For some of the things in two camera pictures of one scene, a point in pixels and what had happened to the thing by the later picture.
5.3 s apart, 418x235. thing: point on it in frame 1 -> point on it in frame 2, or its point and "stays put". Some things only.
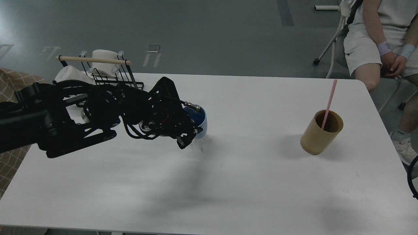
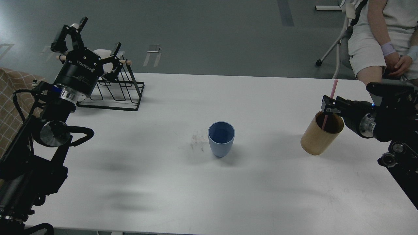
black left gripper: [150, 115] -> [81, 70]
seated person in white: [381, 37] stays put
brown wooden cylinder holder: [315, 141] stays put
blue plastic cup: [200, 117] -> [221, 134]
